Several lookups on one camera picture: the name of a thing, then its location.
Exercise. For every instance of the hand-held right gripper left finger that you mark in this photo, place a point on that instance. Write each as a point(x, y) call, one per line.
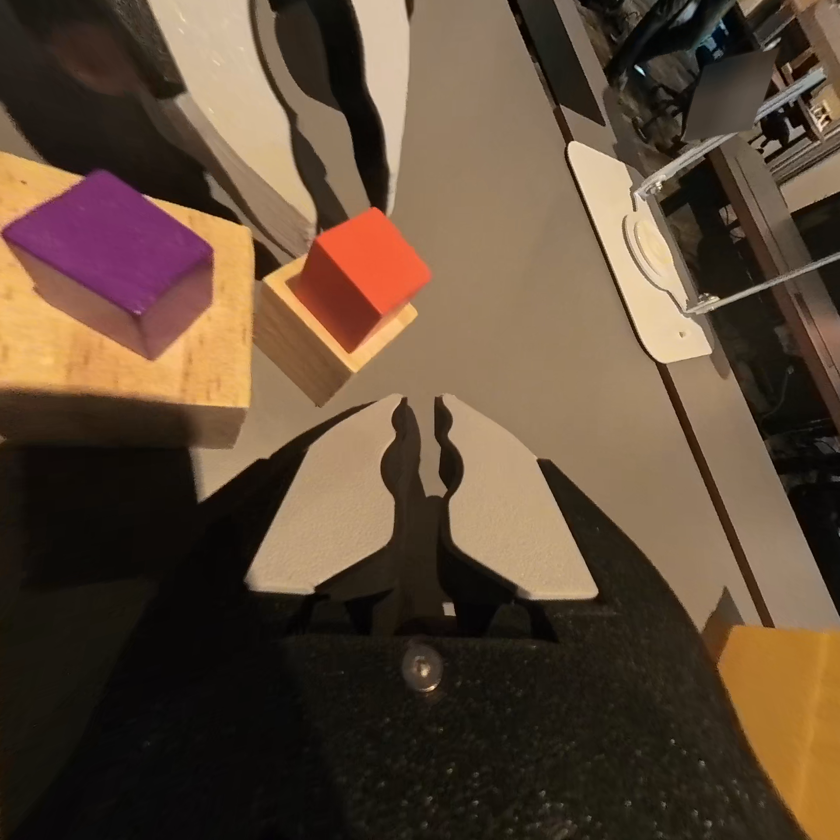
point(328, 518)

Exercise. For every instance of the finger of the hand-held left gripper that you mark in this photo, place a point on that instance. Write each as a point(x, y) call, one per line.
point(390, 65)
point(216, 65)

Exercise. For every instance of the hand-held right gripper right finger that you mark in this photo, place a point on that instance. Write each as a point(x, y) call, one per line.
point(518, 525)

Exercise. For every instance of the small natural wooden block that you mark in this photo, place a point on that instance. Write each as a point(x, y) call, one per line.
point(302, 354)

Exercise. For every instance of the large natural wooden block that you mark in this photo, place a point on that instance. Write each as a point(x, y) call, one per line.
point(210, 384)

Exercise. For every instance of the purple wooden cube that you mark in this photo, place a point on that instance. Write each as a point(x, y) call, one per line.
point(105, 243)

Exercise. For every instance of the red wooden cube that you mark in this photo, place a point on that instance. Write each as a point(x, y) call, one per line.
point(361, 275)

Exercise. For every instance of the white rounded mat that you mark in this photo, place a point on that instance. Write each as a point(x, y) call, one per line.
point(610, 216)

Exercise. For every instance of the black office chair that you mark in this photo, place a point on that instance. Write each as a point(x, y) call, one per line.
point(663, 59)

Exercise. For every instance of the white round disc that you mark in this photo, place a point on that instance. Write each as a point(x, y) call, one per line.
point(649, 246)

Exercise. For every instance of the yellow box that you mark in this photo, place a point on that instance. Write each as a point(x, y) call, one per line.
point(787, 709)

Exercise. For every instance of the clear acrylic stand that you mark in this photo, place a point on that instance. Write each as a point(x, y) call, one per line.
point(754, 285)

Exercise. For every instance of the dark grey flat panel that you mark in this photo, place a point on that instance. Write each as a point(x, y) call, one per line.
point(728, 92)

